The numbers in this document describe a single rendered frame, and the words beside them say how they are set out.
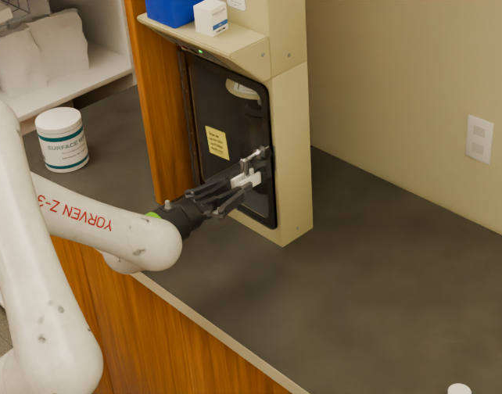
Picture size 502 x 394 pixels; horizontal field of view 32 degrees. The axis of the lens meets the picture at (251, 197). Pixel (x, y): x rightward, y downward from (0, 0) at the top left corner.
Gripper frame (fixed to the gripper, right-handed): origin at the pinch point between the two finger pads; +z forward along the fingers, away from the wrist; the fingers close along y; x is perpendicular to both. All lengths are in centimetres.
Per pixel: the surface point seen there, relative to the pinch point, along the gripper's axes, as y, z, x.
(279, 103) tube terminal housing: -5.3, 7.3, -19.6
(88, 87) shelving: 111, 26, 23
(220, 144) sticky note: 13.5, 4.3, -2.8
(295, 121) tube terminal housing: -5.3, 12.1, -12.8
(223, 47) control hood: -1.6, -4.4, -36.5
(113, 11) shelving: 122, 48, 5
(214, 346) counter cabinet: -8.8, -21.5, 32.7
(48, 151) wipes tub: 70, -14, 13
